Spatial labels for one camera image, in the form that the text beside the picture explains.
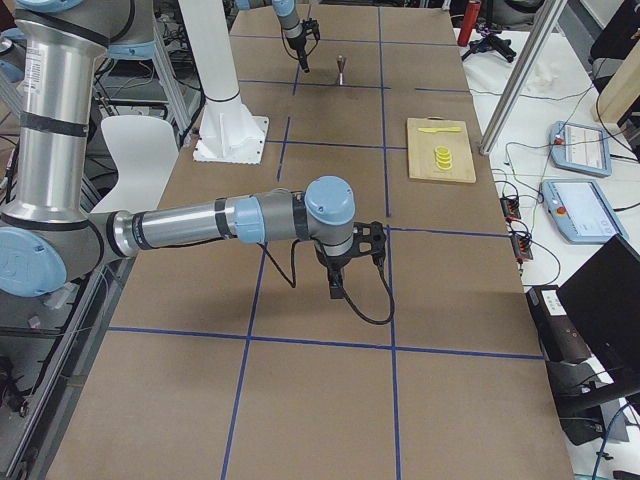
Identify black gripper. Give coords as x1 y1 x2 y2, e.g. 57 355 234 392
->
292 36 310 73
315 243 351 299

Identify steel jigger measuring cup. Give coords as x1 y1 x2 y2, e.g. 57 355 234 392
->
336 54 347 86

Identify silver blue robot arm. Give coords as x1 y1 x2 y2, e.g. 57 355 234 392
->
235 0 313 73
1 1 363 298

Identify yellow plastic knife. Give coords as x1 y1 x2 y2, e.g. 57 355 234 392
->
417 126 463 134

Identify lemon slices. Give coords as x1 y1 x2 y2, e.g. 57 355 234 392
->
434 146 453 171

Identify bamboo cutting board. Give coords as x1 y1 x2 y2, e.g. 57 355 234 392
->
406 118 476 184

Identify red cylinder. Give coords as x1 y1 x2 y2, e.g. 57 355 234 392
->
457 0 481 47

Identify white plastic chair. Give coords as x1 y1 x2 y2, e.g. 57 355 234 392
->
92 115 179 213

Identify black tripod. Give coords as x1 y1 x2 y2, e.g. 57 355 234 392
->
461 33 517 63

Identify black computer box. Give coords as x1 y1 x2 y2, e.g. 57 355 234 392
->
526 285 591 365

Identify near blue teach pendant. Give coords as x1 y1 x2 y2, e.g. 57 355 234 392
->
540 179 629 245

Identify blue teach pendant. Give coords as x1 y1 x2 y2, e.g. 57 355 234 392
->
549 121 612 178
540 179 629 245

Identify black monitor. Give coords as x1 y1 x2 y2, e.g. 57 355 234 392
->
558 235 640 373

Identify far blue teach pendant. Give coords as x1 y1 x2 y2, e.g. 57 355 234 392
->
549 121 612 178

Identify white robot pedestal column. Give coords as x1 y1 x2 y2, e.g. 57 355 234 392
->
179 0 269 165

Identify aluminium frame post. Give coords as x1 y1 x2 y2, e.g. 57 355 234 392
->
479 0 568 156

